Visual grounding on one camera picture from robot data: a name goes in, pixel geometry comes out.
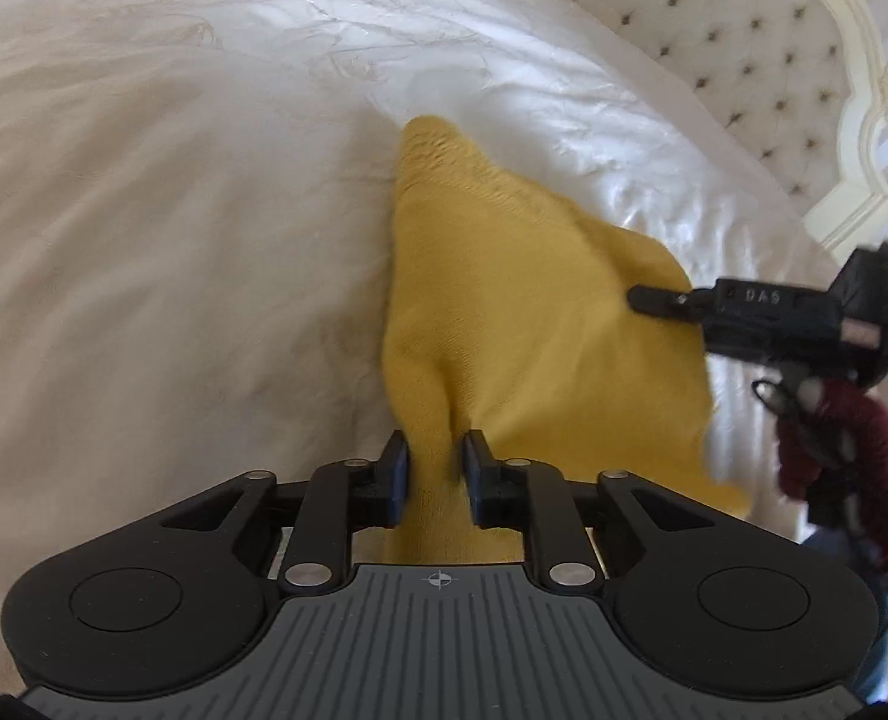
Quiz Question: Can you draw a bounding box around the mustard yellow knit garment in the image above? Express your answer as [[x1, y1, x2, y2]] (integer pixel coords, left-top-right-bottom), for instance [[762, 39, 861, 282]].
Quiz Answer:
[[382, 115, 750, 564]]

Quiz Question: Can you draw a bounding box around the cream tufted headboard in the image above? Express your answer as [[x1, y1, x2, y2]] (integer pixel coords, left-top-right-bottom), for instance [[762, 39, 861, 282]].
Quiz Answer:
[[572, 0, 888, 260]]

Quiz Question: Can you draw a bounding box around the white floral bedspread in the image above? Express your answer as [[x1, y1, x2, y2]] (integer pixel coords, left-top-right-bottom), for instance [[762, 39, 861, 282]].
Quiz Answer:
[[0, 0, 833, 691]]

